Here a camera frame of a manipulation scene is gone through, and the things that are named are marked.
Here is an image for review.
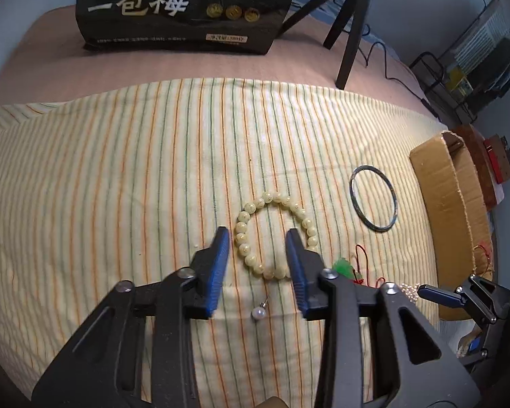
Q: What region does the white pearl necklace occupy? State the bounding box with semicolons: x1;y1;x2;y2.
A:
397;282;422;305

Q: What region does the thin dark bangle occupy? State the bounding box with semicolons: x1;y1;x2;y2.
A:
349;164;397;233

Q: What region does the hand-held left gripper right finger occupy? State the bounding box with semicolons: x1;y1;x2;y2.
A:
286;228;482;408

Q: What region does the pale yellow beaded bracelet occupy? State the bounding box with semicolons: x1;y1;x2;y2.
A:
235;191;319;282

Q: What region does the green pendant with red cord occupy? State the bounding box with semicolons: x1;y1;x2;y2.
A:
332;244;386;294

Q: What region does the black metal rack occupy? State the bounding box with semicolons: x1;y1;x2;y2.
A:
409;0;510;125

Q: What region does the black cable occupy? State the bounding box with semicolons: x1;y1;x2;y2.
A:
357;22;439;118

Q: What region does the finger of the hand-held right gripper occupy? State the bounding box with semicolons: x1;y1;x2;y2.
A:
417;275;510;324
465;332;496;361

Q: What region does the brown wooden box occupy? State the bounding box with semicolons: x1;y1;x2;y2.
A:
452;123;499;212

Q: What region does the red cord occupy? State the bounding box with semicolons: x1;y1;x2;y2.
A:
472;241;494;273

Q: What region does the pearl earring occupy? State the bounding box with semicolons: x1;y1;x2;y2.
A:
251;297;270;321

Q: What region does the yellow striped cloth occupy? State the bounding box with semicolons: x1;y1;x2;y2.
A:
0;77;494;408

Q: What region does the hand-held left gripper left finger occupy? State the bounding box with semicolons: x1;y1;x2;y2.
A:
32;226;231;408

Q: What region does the pink bed sheet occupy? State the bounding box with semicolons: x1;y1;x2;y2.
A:
0;4;448;130

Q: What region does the black snack bag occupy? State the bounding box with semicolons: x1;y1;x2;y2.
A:
75;0;299;56

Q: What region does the brown cardboard box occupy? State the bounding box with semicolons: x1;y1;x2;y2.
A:
409;130;494;322

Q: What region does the red flat box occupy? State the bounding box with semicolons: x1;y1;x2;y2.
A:
483;133;510;184

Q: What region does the black tripod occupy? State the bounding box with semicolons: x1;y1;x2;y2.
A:
279;0;385;91

